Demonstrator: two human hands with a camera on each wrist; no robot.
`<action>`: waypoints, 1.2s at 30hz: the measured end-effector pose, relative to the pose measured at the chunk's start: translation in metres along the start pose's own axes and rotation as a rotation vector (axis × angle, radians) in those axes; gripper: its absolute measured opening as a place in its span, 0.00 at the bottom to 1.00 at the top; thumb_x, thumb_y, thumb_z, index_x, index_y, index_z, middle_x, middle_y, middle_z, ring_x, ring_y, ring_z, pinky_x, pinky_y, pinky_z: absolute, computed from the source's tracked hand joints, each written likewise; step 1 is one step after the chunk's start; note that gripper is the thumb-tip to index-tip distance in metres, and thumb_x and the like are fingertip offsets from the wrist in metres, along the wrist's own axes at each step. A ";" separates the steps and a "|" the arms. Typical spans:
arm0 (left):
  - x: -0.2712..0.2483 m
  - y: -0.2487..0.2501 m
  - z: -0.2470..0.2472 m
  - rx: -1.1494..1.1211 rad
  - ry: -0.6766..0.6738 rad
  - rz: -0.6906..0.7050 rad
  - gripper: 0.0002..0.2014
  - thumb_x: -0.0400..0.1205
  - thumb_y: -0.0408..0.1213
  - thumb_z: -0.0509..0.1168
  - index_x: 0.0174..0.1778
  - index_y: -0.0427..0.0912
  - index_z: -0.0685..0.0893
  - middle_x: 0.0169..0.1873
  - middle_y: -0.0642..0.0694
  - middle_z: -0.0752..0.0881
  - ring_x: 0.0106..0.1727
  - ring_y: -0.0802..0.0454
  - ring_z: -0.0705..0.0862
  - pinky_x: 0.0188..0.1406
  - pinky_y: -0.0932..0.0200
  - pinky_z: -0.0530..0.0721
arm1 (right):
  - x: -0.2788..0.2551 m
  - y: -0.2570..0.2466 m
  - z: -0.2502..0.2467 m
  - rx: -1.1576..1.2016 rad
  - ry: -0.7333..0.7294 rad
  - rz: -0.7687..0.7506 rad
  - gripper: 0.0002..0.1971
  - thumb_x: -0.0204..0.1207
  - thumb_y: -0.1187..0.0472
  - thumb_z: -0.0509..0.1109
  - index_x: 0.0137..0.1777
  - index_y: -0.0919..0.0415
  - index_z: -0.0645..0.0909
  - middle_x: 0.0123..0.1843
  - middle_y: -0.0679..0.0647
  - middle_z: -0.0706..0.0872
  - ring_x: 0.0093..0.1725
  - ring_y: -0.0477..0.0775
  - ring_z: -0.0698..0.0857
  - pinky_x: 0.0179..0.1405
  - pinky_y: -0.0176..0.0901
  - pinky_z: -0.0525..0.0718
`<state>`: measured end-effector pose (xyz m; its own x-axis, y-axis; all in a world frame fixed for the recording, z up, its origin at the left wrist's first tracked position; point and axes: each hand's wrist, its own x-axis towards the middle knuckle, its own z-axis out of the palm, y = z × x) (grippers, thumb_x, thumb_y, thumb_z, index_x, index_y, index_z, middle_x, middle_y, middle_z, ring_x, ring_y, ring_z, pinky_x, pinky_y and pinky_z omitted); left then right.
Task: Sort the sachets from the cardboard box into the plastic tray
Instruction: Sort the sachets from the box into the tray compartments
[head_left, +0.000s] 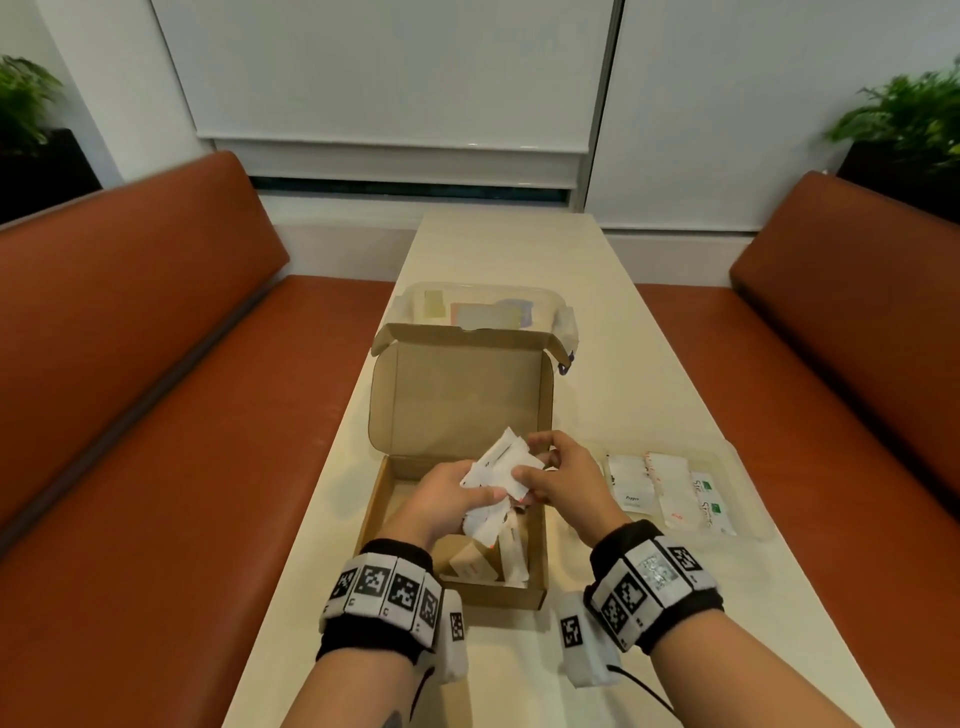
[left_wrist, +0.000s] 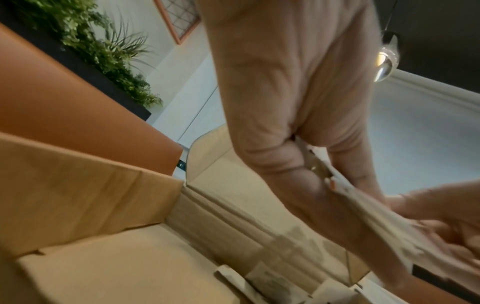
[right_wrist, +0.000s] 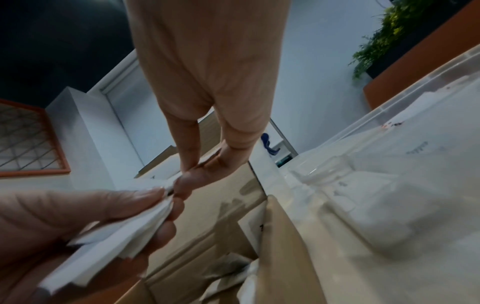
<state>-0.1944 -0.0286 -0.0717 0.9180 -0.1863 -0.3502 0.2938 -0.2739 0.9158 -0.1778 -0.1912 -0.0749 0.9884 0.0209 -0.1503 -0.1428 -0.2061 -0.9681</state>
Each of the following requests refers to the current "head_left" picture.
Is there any green leafy plant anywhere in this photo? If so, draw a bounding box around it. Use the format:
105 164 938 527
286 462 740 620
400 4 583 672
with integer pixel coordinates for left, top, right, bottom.
824 59 960 170
0 53 65 155

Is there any pile of white sachets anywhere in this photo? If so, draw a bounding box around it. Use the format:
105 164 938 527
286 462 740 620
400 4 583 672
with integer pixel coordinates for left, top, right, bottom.
434 509 530 586

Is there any white sachet packets pile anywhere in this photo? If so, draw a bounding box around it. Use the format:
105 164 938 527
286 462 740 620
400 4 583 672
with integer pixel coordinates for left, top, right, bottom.
691 472 739 538

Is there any person's left forearm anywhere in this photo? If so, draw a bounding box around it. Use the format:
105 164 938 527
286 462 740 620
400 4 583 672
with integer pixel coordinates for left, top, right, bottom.
281 648 418 728

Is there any orange leather bench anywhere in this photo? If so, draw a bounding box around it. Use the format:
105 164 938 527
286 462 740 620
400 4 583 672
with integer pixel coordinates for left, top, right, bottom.
635 170 960 728
0 149 397 728

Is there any clear lidded plastic container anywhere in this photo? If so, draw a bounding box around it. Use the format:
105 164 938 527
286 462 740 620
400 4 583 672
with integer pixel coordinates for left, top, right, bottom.
393 281 580 376

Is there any grey window frame post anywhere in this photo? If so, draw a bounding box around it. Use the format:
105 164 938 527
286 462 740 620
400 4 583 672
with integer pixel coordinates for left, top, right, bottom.
569 0 628 213

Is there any white roller blind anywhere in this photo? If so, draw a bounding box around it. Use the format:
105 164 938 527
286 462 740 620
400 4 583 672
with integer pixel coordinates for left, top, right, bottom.
149 0 620 189

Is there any brown cardboard box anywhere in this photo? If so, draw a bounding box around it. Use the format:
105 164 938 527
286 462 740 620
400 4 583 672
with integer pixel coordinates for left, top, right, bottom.
353 322 577 610

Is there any clear compartment tray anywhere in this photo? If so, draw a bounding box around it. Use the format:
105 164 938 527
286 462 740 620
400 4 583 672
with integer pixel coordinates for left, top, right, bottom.
569 442 778 545

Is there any person's right forearm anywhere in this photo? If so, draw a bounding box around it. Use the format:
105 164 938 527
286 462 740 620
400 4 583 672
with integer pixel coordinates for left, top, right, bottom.
648 611 864 728

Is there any person's right hand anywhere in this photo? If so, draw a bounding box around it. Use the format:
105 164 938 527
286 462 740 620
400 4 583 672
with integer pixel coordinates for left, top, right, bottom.
509 429 631 549

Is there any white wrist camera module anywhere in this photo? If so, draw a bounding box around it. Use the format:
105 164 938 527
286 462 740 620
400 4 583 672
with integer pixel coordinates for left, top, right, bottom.
434 588 470 684
558 592 624 690

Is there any black wristband with marker tiles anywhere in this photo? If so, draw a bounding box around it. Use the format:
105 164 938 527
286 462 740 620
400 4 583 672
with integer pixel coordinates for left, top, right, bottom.
316 538 445 665
583 519 725 655

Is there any person's left hand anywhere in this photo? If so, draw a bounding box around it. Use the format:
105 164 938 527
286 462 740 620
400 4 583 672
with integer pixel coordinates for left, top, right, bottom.
378 459 510 555

